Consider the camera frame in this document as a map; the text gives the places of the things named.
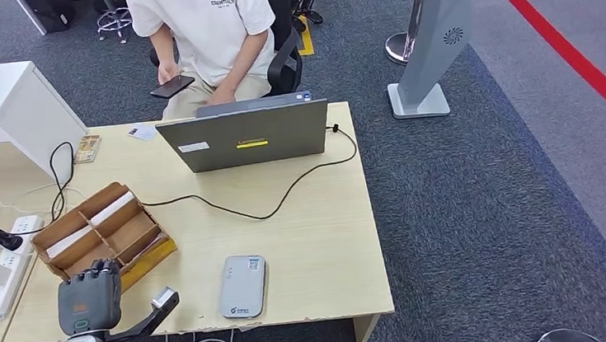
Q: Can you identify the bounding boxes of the black looped cable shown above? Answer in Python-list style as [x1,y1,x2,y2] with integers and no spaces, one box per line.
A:
[4,139,86,237]

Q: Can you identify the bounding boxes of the person's right hand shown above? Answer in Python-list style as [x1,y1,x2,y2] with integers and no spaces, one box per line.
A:
[156,59,182,87]

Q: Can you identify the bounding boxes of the person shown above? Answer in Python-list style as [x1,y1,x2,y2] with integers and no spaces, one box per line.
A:
[124,0,285,124]

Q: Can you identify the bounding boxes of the black office chair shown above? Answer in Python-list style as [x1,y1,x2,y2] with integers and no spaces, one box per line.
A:
[144,0,307,108]

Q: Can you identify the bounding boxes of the person's left hand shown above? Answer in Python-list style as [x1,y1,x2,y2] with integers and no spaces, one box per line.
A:
[204,82,237,106]

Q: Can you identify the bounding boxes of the round dark metal base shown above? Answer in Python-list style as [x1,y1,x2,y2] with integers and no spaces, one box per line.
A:
[533,326,604,342]

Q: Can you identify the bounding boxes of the wooden compartment organizer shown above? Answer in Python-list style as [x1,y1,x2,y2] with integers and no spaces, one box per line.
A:
[26,177,173,284]

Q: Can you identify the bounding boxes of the chrome stanchion post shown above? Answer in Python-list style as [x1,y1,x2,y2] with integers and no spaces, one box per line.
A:
[381,0,440,68]

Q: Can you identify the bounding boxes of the grey card reader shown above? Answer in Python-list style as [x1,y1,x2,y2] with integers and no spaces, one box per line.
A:
[214,252,272,321]

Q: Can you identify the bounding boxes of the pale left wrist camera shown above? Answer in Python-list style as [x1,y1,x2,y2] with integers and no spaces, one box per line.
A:
[149,285,180,311]

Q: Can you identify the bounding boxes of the white ID card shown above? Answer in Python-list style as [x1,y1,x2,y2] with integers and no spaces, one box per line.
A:
[127,122,159,143]

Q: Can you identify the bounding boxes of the grey laptop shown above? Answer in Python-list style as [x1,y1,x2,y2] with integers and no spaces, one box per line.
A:
[153,89,335,178]

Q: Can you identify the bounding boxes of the patterned card pack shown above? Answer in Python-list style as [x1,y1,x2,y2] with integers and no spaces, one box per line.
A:
[72,134,105,166]

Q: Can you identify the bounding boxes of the black laptop cable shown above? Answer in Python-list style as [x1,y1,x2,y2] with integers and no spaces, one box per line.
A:
[136,122,364,232]

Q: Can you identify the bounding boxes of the chrome stool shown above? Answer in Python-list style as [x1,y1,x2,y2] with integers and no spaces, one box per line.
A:
[94,0,134,46]

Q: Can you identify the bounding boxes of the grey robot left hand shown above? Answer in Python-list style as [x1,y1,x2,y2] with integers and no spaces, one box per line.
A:
[53,256,127,337]

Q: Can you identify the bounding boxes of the grey kiosk stand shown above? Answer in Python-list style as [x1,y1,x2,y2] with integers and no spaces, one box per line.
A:
[379,0,484,121]

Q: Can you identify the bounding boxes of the white card stack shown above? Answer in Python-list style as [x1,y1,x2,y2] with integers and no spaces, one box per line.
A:
[44,225,95,260]
[88,190,139,227]

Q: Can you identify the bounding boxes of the black smartphone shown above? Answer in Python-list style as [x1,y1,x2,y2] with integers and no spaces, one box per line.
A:
[148,73,198,101]

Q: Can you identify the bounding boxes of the black case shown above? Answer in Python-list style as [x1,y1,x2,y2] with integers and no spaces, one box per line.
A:
[21,0,76,36]

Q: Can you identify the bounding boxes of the yellow organizer base tray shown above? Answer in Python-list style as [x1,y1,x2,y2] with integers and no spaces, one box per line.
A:
[114,232,181,294]

